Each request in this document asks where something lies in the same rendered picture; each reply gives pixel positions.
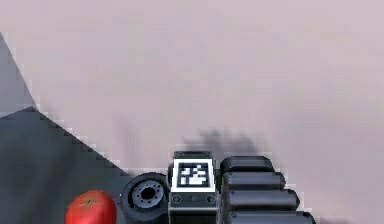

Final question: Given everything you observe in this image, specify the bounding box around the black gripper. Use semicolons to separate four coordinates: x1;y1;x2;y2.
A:
120;171;172;224

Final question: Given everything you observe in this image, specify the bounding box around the red tomato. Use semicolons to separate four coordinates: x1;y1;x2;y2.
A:
64;189;118;224

